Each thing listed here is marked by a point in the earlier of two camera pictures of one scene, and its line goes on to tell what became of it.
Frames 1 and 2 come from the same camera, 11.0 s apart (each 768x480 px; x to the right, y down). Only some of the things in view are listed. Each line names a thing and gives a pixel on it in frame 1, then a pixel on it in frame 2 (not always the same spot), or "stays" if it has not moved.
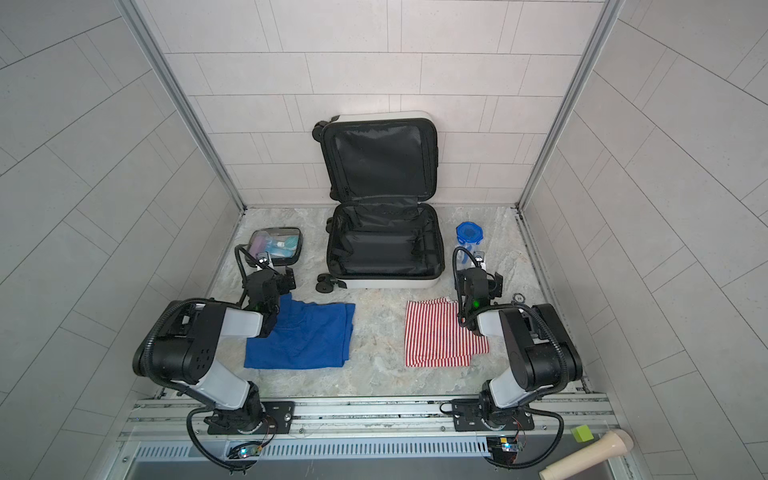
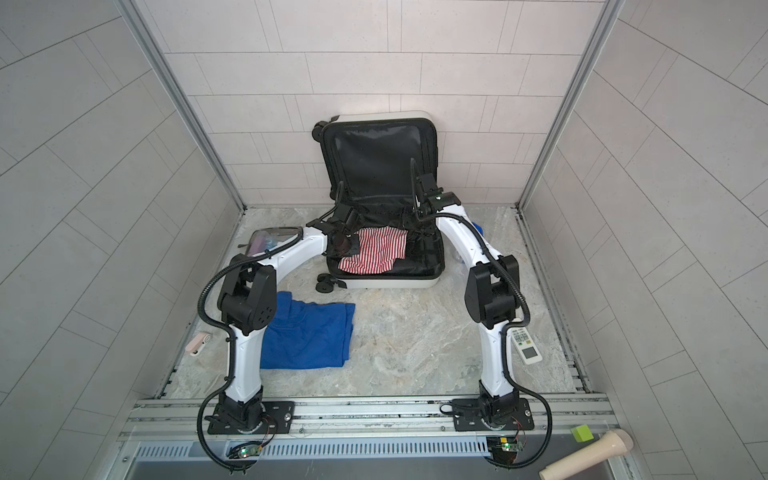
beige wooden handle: x=615 y=444 stays
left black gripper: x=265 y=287 to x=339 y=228
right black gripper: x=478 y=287 to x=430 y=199
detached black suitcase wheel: x=326 y=283 stays
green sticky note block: x=582 y=433 stays
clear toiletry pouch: x=281 y=244 stays
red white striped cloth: x=435 y=337 to x=379 y=249
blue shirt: x=305 y=336 stays
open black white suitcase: x=384 y=228 stays
